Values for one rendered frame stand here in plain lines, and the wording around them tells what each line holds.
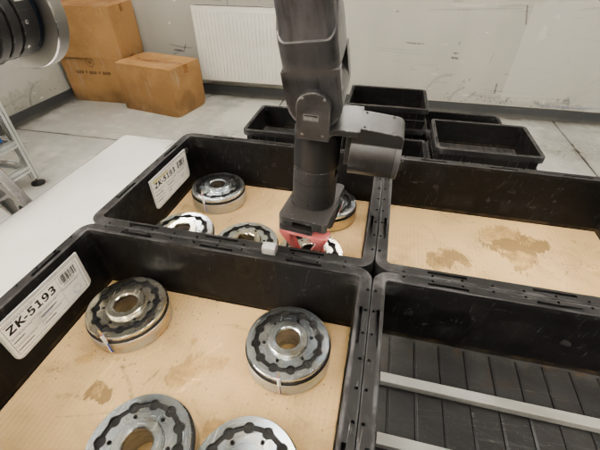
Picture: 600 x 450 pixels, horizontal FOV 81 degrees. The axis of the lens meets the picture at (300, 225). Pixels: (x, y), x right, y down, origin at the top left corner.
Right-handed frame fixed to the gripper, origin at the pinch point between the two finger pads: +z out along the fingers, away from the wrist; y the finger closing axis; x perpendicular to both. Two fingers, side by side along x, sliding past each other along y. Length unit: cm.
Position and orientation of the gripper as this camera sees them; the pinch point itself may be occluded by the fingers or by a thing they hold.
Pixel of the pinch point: (309, 247)
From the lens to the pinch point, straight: 54.2
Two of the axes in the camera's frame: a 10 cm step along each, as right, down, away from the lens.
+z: -0.4, 7.7, 6.3
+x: -9.5, -2.3, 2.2
